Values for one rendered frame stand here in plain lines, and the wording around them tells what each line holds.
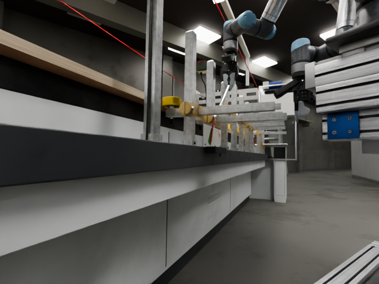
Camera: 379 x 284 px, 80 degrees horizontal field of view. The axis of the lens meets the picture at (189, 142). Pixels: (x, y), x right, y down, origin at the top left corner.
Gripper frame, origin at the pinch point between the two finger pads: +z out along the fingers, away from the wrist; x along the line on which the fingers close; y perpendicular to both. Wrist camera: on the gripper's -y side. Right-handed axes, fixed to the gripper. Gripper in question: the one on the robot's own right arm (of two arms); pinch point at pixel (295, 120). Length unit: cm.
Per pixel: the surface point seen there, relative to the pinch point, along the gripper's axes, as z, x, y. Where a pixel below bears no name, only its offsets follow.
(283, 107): -57, 247, -11
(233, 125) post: -5, 44, -38
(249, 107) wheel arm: -1.2, -26.4, -15.6
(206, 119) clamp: -1.0, -8.4, -38.6
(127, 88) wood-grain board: -6, -49, -53
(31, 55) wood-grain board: -4, -80, -53
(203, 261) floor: 83, 29, -53
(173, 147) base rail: 14, -49, -34
